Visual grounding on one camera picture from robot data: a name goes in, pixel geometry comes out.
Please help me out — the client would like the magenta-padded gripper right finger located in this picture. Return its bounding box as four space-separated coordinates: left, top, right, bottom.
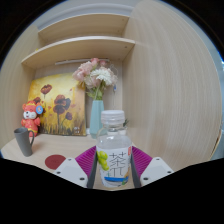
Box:
129 145 175 188

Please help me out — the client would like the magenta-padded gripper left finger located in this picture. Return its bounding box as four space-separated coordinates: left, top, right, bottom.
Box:
52 145 99 190

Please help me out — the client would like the clear plastic drink bottle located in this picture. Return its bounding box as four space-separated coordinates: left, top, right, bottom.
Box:
95 109 133 189

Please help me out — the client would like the flat round red coaster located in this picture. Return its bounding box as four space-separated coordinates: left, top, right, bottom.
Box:
44 153 67 170

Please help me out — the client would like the grey cup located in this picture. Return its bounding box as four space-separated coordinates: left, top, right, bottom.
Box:
13 126 36 158

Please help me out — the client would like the light blue vase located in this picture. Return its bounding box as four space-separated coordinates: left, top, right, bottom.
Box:
89 99 105 139

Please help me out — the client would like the yellow poppy flower painting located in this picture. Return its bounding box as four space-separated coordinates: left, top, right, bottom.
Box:
27 73 88 137

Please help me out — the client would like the red plush toy figure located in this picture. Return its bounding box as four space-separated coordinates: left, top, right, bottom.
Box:
20 100 44 137

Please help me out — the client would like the pink and white flower bouquet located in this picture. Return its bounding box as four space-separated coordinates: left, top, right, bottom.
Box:
72 57 119 101

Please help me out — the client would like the wooden shelf unit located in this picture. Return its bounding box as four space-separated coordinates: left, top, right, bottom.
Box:
20 13 136 70

